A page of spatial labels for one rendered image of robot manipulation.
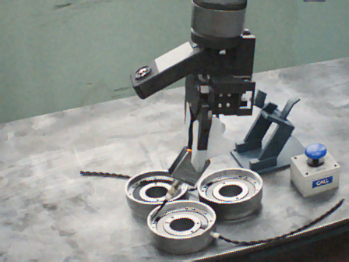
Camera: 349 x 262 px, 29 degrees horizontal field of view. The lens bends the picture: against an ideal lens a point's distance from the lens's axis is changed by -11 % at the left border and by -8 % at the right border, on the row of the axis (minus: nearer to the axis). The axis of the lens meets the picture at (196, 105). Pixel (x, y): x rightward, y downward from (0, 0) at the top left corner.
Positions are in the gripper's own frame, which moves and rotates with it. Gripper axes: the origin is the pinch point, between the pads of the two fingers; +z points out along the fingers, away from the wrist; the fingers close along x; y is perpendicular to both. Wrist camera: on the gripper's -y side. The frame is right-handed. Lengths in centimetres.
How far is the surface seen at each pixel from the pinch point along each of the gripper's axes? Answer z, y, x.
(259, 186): 7.9, 12.4, 2.9
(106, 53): 49, 10, 164
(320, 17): 35, 99, 165
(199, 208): 9.4, 1.8, 0.4
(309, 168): 5.0, 21.0, 2.2
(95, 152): 15.0, -10.9, 29.5
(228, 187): 9.2, 8.2, 5.7
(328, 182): 7.0, 24.3, 0.1
